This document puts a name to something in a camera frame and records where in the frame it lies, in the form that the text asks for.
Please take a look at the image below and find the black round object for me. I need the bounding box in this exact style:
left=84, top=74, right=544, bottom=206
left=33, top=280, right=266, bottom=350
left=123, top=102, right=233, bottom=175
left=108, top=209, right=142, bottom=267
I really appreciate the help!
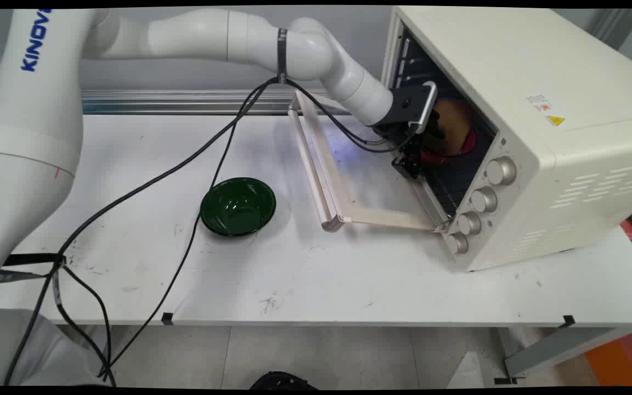
left=249, top=371, right=319, bottom=391

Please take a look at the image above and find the black strap on arm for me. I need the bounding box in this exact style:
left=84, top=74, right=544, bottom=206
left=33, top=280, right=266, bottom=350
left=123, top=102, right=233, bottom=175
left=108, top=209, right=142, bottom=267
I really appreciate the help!
left=276, top=27, right=289, bottom=84

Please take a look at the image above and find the dark wire oven rack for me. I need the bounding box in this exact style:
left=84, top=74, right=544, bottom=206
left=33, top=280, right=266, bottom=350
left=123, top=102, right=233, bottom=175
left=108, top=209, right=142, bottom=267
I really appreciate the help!
left=418, top=159, right=492, bottom=217

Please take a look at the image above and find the silver oven knob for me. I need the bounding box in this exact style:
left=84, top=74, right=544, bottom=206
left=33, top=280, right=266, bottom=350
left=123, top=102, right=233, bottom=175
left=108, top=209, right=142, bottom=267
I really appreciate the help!
left=457, top=211, right=482, bottom=236
left=445, top=232, right=469, bottom=256
left=486, top=157, right=517, bottom=186
left=470, top=186, right=498, bottom=213

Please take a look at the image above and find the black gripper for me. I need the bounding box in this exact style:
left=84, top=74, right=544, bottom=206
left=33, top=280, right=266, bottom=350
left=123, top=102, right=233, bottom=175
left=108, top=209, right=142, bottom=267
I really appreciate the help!
left=373, top=122, right=425, bottom=179

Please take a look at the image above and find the cream glass oven door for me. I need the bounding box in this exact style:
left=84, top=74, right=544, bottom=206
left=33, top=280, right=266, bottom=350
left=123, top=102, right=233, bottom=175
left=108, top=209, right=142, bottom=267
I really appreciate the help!
left=287, top=91, right=452, bottom=234

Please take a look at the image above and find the short black wrist cable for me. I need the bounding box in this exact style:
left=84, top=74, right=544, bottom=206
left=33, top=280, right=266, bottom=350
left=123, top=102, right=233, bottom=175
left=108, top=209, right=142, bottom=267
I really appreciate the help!
left=286, top=78, right=413, bottom=154

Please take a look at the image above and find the long black cable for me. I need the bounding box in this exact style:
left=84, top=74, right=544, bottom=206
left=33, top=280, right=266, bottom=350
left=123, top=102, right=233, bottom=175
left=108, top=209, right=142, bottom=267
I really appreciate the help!
left=99, top=82, right=273, bottom=385
left=2, top=77, right=284, bottom=386

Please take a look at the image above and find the brown bread loaf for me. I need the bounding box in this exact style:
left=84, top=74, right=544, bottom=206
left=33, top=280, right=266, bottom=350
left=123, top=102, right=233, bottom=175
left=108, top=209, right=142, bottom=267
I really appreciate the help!
left=431, top=98, right=476, bottom=157

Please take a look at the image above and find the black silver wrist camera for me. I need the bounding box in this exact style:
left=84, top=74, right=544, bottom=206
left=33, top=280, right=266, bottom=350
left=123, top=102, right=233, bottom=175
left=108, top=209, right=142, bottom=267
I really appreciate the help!
left=386, top=81, right=438, bottom=133

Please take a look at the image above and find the dark green bowl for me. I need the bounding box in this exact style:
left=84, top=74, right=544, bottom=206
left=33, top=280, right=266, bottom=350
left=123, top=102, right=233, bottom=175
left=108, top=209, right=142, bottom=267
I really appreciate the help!
left=200, top=177, right=277, bottom=238

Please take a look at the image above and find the black strap on base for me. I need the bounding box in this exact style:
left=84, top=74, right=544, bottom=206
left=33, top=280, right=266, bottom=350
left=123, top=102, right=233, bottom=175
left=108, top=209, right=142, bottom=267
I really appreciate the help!
left=0, top=253, right=67, bottom=284

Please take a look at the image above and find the aluminium rail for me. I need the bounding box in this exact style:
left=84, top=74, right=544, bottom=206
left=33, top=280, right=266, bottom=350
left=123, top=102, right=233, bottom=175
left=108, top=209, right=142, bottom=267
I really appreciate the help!
left=80, top=89, right=351, bottom=116

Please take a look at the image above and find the cream toaster oven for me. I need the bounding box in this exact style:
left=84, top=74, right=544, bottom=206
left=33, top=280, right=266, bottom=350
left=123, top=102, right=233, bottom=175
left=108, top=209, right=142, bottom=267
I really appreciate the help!
left=380, top=7, right=632, bottom=273

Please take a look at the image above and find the orange box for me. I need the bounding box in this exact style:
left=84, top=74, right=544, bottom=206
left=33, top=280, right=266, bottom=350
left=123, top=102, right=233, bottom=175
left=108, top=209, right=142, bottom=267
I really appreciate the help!
left=584, top=328, right=632, bottom=386

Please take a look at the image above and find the grey table leg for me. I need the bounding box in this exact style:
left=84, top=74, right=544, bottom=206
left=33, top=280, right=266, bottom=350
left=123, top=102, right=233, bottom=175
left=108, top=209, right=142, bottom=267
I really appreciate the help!
left=494, top=328, right=632, bottom=385

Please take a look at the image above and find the red plate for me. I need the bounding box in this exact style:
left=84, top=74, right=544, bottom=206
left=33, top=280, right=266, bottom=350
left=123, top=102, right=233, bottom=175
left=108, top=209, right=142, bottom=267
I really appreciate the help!
left=420, top=129, right=478, bottom=166

